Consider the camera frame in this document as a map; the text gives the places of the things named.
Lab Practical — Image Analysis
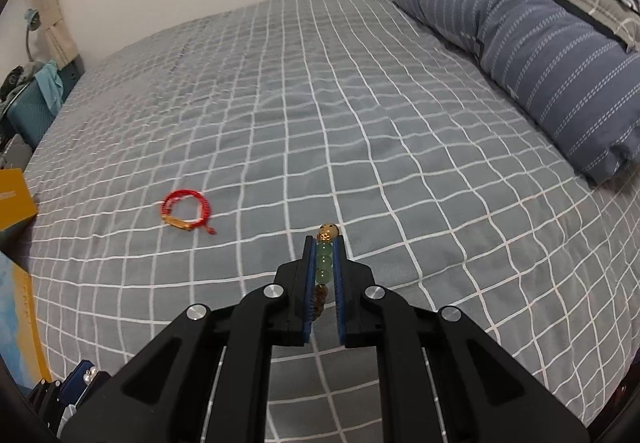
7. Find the large red cord bracelet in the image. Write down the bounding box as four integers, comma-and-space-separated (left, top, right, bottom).
161, 190, 218, 236

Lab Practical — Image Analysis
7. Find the heap of black cables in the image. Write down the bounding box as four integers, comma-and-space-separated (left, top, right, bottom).
0, 65, 38, 100

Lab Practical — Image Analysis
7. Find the teal suitcase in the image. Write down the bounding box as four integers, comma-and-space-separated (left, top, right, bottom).
0, 73, 66, 148

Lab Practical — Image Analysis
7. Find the teal cloth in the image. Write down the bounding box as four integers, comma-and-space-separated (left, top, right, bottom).
35, 62, 65, 116

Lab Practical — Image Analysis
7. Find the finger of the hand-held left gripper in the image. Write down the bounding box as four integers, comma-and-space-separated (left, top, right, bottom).
57, 360, 113, 419
25, 380, 66, 436

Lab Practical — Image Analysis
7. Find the brown and green bead bracelet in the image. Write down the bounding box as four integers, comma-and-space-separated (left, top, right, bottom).
311, 223, 341, 324

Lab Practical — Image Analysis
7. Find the blue and yellow cardboard box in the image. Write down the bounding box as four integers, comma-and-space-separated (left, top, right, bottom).
0, 168, 53, 384

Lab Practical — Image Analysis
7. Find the bed with grey grid sheet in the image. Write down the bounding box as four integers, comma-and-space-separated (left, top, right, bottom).
22, 0, 640, 443

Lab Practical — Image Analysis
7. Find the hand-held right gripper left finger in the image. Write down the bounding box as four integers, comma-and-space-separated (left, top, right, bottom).
59, 234, 317, 443

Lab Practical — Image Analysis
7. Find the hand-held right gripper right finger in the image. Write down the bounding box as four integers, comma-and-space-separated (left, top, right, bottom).
332, 238, 591, 443

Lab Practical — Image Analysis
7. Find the grey hard case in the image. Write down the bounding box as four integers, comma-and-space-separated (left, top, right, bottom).
0, 134, 33, 171

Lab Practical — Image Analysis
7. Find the blue striped bolster pillow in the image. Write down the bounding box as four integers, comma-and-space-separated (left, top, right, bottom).
391, 0, 640, 184

